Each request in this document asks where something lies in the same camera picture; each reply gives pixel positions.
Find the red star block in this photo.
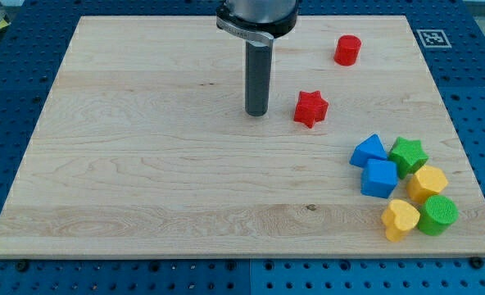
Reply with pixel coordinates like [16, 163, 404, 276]
[293, 90, 329, 129]

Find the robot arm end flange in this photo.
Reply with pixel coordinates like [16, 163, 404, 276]
[215, 0, 299, 48]

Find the green star block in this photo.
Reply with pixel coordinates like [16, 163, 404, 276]
[388, 137, 428, 179]

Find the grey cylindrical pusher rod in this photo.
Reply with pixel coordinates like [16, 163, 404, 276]
[244, 42, 272, 116]

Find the wooden board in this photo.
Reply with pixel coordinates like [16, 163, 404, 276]
[0, 16, 485, 260]

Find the blue triangle block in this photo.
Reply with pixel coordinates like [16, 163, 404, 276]
[349, 134, 388, 168]

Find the blue cube block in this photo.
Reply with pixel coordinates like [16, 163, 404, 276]
[360, 159, 398, 199]

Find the red cylinder block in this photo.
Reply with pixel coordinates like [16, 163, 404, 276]
[333, 34, 362, 66]

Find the yellow heart block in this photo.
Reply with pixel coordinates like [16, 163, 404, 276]
[381, 199, 420, 242]

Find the yellow hexagon block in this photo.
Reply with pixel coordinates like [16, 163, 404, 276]
[406, 165, 449, 204]

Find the green cylinder block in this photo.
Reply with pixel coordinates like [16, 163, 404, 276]
[417, 195, 459, 236]

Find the white fiducial marker tag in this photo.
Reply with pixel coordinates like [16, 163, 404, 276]
[416, 29, 451, 48]

